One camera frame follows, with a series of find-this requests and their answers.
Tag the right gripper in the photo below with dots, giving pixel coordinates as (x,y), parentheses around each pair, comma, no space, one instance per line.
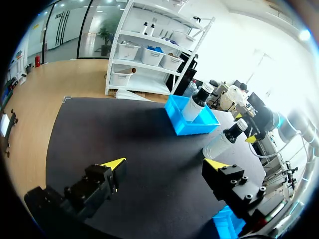
(265,119)

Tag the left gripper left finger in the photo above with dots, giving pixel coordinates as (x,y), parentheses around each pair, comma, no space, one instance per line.
(99,181)

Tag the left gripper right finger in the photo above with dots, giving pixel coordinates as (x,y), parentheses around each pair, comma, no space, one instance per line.
(231,184)

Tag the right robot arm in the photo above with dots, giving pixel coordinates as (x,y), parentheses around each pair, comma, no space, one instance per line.
(296,124)

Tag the blue plastic bin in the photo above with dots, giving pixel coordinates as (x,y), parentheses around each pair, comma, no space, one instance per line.
(182,127)
(225,224)

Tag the person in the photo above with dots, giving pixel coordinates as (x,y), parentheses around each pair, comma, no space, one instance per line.
(233,95)

